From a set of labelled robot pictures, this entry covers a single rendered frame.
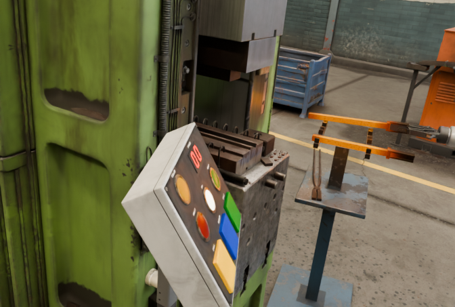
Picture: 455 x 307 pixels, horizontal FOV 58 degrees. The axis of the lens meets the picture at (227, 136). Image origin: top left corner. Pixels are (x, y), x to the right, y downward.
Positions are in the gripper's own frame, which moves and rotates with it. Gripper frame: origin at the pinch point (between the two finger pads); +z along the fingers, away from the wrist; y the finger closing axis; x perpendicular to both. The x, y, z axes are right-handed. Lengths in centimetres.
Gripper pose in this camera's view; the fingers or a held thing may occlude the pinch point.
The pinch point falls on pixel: (397, 127)
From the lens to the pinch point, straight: 200.1
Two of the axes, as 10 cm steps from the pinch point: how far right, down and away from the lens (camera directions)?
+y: 3.6, -3.0, 8.9
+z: -9.3, -1.9, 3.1
